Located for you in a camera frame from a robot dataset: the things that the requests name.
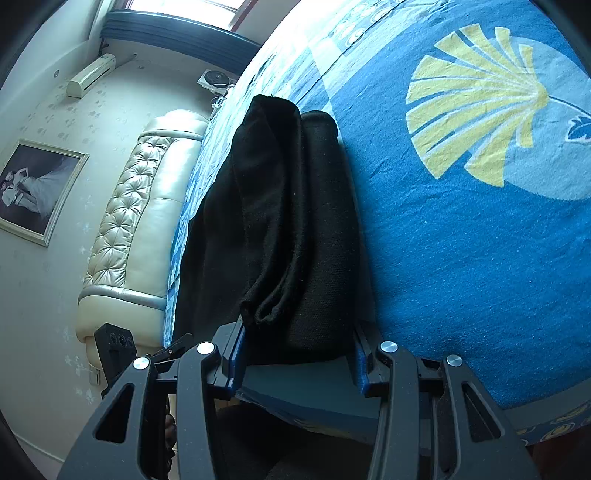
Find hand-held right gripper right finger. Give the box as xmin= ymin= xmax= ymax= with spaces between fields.
xmin=355 ymin=323 xmax=541 ymax=480

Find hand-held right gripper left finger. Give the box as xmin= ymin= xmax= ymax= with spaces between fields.
xmin=58 ymin=320 xmax=247 ymax=480

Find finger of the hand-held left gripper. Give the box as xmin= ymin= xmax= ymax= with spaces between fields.
xmin=154 ymin=333 xmax=195 ymax=370

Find black studded pants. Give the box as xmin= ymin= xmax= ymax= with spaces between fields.
xmin=173 ymin=93 xmax=362 ymax=365

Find cream tufted leather headboard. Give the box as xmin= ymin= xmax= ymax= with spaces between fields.
xmin=75 ymin=109 xmax=211 ymax=370

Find blue patterned bedsheet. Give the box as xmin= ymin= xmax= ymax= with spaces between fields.
xmin=161 ymin=0 xmax=591 ymax=446

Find small white fan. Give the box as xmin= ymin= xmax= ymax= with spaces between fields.
xmin=198 ymin=68 xmax=230 ymax=90

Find blue window curtain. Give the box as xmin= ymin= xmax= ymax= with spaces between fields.
xmin=100 ymin=10 xmax=263 ymax=77

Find window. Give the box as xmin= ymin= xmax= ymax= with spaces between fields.
xmin=124 ymin=0 xmax=252 ymax=33

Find framed wall photo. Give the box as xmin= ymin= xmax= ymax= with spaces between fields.
xmin=0 ymin=138 xmax=90 ymax=247

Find white wall air conditioner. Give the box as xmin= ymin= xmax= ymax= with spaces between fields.
xmin=66 ymin=53 xmax=116 ymax=99

